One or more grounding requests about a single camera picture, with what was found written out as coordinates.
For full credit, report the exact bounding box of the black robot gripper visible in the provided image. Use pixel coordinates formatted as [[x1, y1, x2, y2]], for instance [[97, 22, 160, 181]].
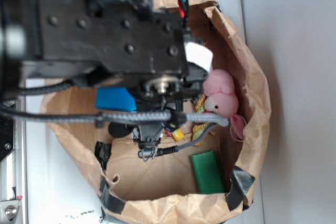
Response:
[[34, 0, 214, 161]]

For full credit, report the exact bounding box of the blue rectangular block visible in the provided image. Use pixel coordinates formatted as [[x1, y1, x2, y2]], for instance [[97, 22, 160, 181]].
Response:
[[95, 87, 137, 112]]

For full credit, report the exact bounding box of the green rectangular block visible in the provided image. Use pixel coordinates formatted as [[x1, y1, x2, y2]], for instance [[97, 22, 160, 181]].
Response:
[[191, 151, 225, 194]]

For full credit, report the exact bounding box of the white plastic bin lid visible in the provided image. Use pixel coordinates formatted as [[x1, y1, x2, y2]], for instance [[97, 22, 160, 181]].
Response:
[[25, 0, 264, 223]]

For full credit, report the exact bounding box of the pink plush bunny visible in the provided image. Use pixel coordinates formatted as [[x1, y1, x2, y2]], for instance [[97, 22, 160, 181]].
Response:
[[203, 69, 247, 143]]

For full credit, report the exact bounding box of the brown paper bag tray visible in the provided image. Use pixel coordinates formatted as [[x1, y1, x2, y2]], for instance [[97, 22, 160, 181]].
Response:
[[49, 0, 271, 223]]

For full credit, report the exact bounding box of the black mounting bracket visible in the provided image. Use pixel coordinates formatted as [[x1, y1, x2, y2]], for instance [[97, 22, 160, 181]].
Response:
[[1, 114, 14, 163]]

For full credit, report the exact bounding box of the aluminium frame rail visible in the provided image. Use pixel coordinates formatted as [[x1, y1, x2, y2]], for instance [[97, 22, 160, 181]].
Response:
[[0, 77, 29, 224]]

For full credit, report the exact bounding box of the multicolour rope ring toy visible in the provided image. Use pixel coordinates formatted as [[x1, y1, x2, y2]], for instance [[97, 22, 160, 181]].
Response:
[[164, 94, 209, 142]]

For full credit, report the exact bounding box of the grey braided cable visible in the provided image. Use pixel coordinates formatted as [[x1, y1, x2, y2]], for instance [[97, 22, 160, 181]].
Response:
[[0, 81, 229, 161]]

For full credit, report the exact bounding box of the silver corner bracket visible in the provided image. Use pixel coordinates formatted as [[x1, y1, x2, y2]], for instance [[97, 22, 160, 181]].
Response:
[[1, 199, 21, 224]]

